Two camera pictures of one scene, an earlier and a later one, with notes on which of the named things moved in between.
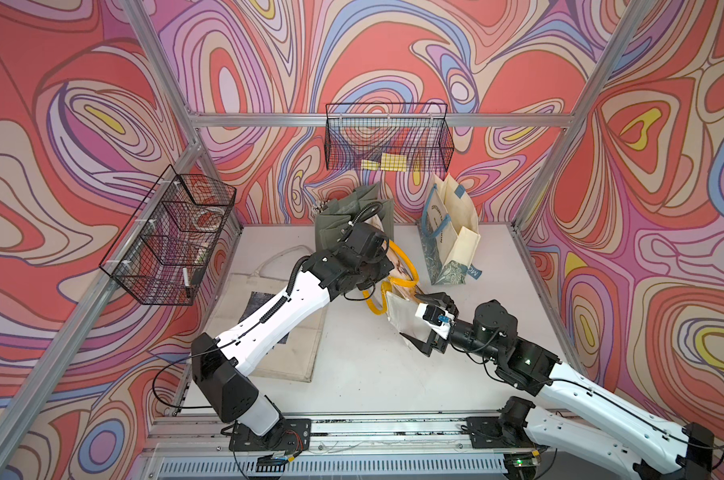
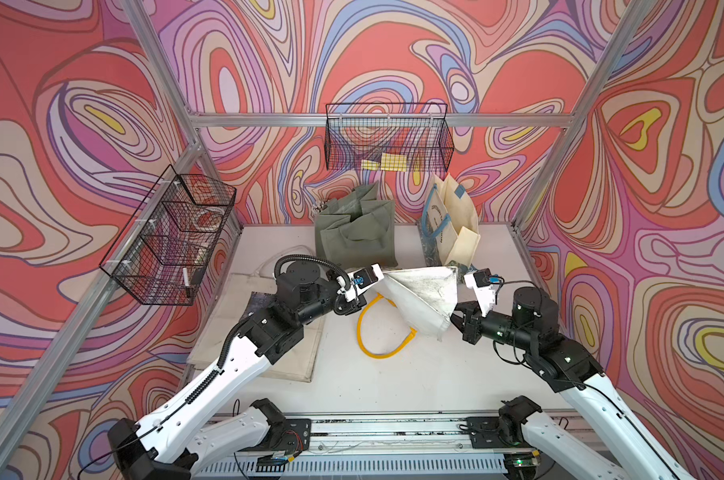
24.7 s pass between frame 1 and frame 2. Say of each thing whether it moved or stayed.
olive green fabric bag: stayed
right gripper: moved
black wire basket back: stayed
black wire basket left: stayed
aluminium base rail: stayed
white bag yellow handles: moved
